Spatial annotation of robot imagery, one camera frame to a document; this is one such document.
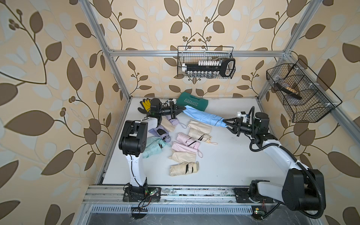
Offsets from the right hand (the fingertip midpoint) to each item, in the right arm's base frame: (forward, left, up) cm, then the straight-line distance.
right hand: (223, 122), depth 78 cm
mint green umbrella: (-4, +42, -17) cm, 45 cm away
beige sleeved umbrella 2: (+10, +11, -19) cm, 24 cm away
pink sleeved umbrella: (-1, +20, -18) cm, 27 cm away
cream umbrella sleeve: (-11, +24, -20) cm, 33 cm away
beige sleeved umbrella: (+14, +35, -19) cm, 42 cm away
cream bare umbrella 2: (+2, +11, -18) cm, 21 cm away
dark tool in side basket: (+9, -38, +11) cm, 41 cm away
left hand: (+11, +23, +1) cm, 25 cm away
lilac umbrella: (+6, +38, -18) cm, 43 cm away
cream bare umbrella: (-19, +23, -18) cm, 35 cm away
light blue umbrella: (+2, +5, +1) cm, 5 cm away
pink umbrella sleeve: (-5, +26, -18) cm, 32 cm away
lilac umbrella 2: (+15, +29, -19) cm, 38 cm away
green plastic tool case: (+35, +21, -16) cm, 44 cm away
